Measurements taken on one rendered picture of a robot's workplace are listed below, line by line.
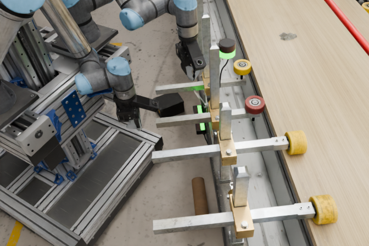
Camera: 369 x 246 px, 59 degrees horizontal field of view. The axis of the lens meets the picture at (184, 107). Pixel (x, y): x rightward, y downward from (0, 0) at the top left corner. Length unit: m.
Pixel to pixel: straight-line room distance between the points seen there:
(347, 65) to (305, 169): 0.62
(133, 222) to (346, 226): 1.33
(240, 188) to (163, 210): 1.24
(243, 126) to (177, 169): 0.76
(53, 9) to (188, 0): 0.43
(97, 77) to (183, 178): 1.21
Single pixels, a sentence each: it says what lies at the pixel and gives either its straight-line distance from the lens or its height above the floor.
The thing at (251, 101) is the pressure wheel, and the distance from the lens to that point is 1.37.
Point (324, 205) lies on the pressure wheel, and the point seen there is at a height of 0.98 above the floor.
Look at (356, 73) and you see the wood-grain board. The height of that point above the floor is 0.90.
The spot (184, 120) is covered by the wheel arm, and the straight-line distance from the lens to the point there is 1.36.
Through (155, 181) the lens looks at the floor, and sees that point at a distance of 2.23.
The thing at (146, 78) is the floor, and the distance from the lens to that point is 2.94.
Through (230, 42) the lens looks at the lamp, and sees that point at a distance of 1.20.
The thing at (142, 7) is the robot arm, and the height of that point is 1.34.
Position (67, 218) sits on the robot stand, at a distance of 2.00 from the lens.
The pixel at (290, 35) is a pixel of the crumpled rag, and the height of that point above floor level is 0.92.
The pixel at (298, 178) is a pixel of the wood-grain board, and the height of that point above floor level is 0.90.
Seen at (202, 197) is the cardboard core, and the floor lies 0.08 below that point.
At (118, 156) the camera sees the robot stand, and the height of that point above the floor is 0.21.
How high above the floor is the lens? 1.86
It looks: 45 degrees down
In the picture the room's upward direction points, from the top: 6 degrees counter-clockwise
